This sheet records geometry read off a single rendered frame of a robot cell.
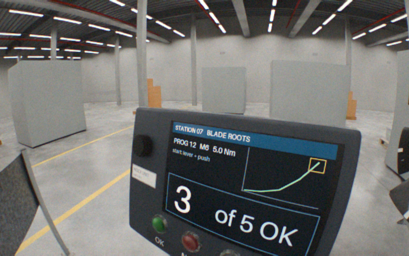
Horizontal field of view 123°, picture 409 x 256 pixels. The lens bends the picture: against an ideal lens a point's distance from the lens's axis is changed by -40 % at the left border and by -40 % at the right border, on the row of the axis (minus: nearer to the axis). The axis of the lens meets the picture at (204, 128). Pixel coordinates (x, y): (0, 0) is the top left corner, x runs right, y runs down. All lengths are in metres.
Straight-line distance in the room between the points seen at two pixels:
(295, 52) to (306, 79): 7.01
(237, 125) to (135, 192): 0.17
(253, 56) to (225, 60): 1.98
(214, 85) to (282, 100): 3.05
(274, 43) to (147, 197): 12.78
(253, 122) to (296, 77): 5.87
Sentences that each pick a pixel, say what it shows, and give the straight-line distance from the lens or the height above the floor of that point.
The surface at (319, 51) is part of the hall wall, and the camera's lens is 13.44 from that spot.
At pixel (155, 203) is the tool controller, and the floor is 1.14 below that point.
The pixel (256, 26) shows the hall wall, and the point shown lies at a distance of 13.14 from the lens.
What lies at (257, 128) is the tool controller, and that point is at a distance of 0.16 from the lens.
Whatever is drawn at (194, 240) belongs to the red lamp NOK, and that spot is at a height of 1.12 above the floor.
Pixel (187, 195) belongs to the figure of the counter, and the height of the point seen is 1.17.
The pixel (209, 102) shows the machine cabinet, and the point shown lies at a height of 0.45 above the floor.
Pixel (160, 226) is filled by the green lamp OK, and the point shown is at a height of 1.12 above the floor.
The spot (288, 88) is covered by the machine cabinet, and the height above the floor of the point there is 1.17.
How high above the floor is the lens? 1.28
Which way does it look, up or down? 14 degrees down
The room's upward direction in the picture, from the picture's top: 1 degrees counter-clockwise
